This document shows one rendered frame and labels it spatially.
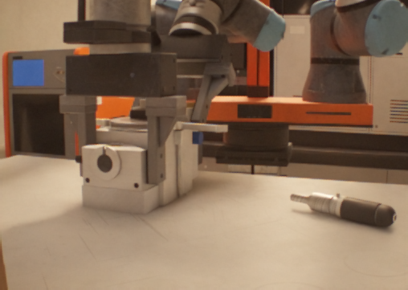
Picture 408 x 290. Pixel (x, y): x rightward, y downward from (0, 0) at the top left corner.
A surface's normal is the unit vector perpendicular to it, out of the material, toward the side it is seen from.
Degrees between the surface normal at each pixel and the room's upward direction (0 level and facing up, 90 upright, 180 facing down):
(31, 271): 0
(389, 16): 97
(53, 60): 90
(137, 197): 90
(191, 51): 50
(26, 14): 90
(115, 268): 0
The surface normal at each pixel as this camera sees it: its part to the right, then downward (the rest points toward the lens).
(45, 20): -0.32, 0.14
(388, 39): 0.43, 0.25
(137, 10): 0.70, 0.12
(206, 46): -0.25, -0.53
